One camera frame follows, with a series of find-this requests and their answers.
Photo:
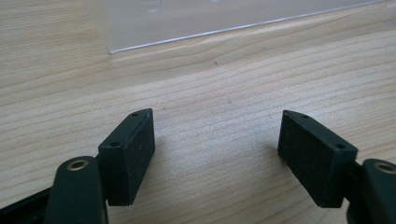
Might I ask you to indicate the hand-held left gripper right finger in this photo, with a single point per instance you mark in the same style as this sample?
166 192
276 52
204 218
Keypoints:
314 158

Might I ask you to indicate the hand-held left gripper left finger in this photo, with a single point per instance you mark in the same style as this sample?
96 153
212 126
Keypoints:
126 161

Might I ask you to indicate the clear plastic box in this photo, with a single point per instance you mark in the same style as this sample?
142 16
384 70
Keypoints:
199 21

